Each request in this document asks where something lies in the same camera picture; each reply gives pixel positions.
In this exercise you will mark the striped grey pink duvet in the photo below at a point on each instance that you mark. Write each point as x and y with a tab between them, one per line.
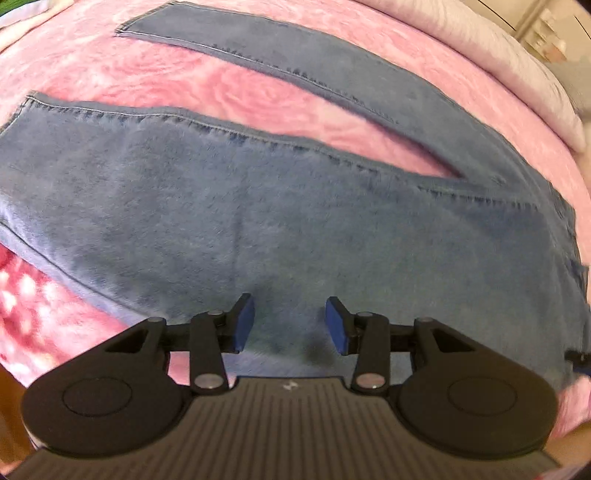
495	51

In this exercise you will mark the blue denim jeans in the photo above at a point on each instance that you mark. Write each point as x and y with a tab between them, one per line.
165	211

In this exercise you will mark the pink floral bed blanket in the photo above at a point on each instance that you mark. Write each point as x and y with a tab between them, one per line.
76	55

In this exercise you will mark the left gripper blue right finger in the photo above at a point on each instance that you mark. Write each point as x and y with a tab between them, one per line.
366	335

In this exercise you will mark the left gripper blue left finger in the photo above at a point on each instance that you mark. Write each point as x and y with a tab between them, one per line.
212	334

